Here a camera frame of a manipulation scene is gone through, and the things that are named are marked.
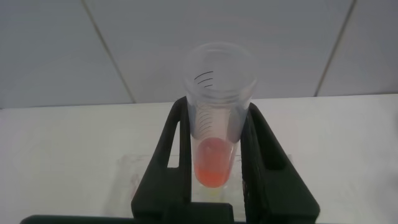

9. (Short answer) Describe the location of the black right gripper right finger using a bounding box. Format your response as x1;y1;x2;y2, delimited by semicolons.
240;101;322;224

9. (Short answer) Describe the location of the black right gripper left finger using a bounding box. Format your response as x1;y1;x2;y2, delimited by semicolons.
131;96;192;222

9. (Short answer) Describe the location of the test tube with red pigment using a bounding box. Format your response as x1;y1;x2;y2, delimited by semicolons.
182;42;259;189

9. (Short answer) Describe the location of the clear plastic test tube rack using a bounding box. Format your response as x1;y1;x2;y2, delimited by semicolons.
105;153;294;219

